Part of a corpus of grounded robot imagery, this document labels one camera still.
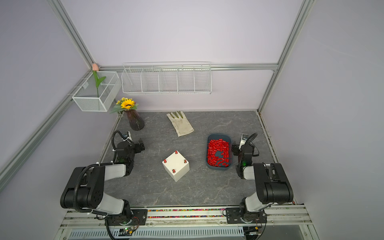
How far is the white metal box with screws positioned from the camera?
0.80m

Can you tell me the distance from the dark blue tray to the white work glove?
17 centimetres

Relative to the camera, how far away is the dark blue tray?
916mm

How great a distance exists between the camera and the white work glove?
1097mm
